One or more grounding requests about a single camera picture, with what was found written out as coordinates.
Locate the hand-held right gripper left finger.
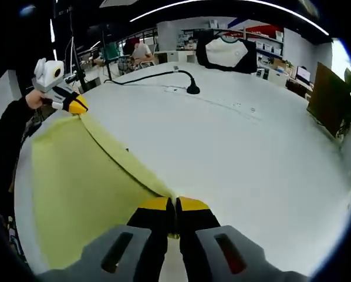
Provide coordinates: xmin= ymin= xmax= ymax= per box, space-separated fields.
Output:
xmin=36 ymin=196 xmax=177 ymax=282

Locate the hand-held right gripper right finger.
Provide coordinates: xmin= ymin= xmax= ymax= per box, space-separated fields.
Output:
xmin=175 ymin=196 xmax=310 ymax=282

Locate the yellow raglan garment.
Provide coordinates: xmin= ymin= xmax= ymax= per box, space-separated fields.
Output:
xmin=31 ymin=113 xmax=183 ymax=270

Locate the person's left hand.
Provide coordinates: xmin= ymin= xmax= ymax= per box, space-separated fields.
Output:
xmin=25 ymin=89 xmax=52 ymax=111

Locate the black gooseneck stand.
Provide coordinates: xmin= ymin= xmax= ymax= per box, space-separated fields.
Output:
xmin=173 ymin=66 xmax=201 ymax=95

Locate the black and white shirt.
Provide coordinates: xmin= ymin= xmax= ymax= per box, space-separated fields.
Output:
xmin=195 ymin=31 xmax=258 ymax=74

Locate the brown cardboard box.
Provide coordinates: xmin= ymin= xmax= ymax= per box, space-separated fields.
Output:
xmin=306 ymin=61 xmax=351 ymax=139

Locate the lit white monitor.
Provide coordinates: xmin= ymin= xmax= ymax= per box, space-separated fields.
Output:
xmin=295 ymin=66 xmax=312 ymax=83

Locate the shelf with white bins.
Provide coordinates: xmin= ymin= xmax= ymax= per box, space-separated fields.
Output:
xmin=180 ymin=19 xmax=285 ymax=57

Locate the straight ceiling light strip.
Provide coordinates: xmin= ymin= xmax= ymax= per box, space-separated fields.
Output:
xmin=130 ymin=0 xmax=331 ymax=36

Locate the black table cable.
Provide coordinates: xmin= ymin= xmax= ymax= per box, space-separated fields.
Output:
xmin=103 ymin=71 xmax=188 ymax=86

